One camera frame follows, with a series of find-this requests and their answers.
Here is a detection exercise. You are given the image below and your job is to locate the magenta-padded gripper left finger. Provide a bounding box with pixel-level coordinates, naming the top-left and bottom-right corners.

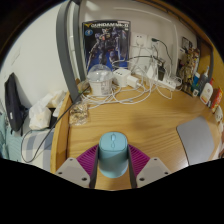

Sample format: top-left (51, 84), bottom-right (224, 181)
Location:
top-left (54, 143), bottom-right (101, 190)

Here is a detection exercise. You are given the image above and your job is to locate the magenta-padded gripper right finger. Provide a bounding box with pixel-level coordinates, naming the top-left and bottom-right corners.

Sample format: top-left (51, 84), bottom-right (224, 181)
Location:
top-left (126, 143), bottom-right (172, 190)

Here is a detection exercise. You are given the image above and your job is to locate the light blue computer mouse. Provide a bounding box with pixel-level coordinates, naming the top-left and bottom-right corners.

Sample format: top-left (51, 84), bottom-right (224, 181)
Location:
top-left (98, 130), bottom-right (130, 179)

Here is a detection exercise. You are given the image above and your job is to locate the grey mouse pad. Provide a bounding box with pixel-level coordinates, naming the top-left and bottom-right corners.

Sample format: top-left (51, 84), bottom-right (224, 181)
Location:
top-left (175, 115), bottom-right (216, 166)

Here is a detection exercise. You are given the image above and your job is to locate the checked bedding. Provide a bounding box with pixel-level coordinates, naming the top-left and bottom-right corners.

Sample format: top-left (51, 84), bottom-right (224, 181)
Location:
top-left (0, 109), bottom-right (56, 171)

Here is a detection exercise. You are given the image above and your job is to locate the clear snack bag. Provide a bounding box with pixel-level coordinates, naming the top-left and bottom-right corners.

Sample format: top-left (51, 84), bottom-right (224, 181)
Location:
top-left (68, 102), bottom-right (90, 127)

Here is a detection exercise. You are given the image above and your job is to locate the crumpled white plastic bag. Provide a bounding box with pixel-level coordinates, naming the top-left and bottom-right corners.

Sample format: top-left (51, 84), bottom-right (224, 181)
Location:
top-left (28, 89), bottom-right (68, 131)

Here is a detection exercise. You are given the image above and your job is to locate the white printed mug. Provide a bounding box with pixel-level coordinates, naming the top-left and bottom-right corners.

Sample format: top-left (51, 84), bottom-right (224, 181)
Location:
top-left (213, 104), bottom-right (224, 124)

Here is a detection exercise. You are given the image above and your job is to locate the white power strip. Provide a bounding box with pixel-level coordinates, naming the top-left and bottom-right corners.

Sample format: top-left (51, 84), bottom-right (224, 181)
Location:
top-left (156, 77), bottom-right (178, 91)

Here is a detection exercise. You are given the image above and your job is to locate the small white charger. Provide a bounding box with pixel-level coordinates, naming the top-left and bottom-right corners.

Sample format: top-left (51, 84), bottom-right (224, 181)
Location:
top-left (125, 75), bottom-right (142, 89)

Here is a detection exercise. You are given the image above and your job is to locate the white red-capped lotion bottle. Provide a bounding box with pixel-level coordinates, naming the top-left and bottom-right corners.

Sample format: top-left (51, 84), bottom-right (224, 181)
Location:
top-left (199, 78), bottom-right (214, 106)

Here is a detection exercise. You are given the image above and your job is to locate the clear-domed white container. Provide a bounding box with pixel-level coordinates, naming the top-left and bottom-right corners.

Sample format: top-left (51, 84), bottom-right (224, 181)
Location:
top-left (86, 64), bottom-right (115, 97)

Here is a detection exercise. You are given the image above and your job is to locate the black power adapter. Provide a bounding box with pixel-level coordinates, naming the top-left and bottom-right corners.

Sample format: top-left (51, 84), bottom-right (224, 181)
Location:
top-left (156, 64), bottom-right (167, 82)

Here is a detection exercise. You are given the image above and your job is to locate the white multi-port charger block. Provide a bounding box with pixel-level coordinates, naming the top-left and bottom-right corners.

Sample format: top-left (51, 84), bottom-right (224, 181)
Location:
top-left (112, 67), bottom-right (133, 88)

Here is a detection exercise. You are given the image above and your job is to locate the white blue spray bottle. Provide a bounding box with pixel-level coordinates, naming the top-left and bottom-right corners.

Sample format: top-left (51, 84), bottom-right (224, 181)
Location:
top-left (199, 65), bottom-right (210, 88)

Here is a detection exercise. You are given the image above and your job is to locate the colourful printed figure box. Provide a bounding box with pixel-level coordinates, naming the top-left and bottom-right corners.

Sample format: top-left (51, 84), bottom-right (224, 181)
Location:
top-left (181, 36), bottom-right (193, 52)

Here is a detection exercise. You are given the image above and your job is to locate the robot model kit box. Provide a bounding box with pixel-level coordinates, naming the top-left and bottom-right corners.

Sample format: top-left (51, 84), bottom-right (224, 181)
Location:
top-left (81, 19), bottom-right (132, 76)

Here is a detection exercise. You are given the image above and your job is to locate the black cable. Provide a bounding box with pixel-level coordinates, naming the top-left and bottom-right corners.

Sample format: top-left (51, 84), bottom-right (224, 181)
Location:
top-left (20, 84), bottom-right (93, 164)

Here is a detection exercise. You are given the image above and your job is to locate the tangled white charging cable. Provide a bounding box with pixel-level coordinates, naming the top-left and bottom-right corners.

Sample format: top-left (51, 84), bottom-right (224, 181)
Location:
top-left (81, 54), bottom-right (183, 108)

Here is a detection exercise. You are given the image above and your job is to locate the grey metal frame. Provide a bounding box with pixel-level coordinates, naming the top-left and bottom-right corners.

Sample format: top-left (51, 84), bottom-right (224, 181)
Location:
top-left (55, 0), bottom-right (88, 104)

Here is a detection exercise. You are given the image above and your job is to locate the white wall socket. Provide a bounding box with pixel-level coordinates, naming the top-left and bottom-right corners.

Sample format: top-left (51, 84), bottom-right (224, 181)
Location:
top-left (130, 32), bottom-right (148, 49)
top-left (147, 34), bottom-right (162, 49)

